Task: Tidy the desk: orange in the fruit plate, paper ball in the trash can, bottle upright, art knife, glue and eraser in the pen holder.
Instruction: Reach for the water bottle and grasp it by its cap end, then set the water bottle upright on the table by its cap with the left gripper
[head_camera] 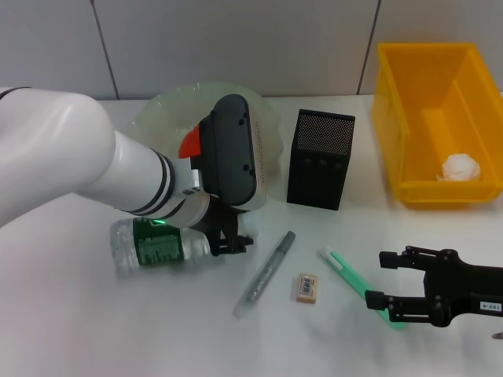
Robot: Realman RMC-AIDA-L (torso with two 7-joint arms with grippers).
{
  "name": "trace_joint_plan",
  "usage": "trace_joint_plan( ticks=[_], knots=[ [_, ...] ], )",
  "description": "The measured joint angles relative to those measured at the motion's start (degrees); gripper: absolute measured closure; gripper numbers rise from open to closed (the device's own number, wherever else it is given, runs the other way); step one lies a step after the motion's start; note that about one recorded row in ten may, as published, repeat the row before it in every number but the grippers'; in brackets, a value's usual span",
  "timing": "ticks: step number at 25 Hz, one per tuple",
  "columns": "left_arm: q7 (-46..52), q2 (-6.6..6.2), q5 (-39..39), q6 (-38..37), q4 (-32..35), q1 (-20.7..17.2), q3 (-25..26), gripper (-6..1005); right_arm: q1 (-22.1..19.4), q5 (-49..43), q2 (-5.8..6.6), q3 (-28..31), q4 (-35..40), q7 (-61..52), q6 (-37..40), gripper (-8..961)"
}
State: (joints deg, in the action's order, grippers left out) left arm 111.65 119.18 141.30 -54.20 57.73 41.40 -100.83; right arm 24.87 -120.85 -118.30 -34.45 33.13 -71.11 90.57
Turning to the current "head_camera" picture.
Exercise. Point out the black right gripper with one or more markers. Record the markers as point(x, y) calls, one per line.
point(463, 290)

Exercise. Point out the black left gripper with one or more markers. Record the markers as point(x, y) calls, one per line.
point(222, 218)

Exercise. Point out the mint green pen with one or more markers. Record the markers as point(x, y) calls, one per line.
point(342, 267)

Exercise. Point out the clear water bottle green label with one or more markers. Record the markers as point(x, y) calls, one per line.
point(157, 247)

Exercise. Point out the orange toy fruit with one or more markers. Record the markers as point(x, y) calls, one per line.
point(190, 145)

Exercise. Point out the white paper ball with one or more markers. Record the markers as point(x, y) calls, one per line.
point(460, 167)

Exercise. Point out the grey marker pen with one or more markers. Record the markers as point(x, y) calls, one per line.
point(271, 263)

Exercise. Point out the beige eraser with barcode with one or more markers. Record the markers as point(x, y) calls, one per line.
point(307, 288)

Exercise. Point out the black mesh pen holder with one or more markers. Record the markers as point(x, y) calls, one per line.
point(318, 169)

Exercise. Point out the green glass fruit plate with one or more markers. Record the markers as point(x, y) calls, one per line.
point(173, 110)

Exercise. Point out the yellow plastic bin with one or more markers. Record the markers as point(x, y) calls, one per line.
point(432, 98)

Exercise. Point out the left wrist camera housing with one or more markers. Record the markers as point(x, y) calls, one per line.
point(228, 149)

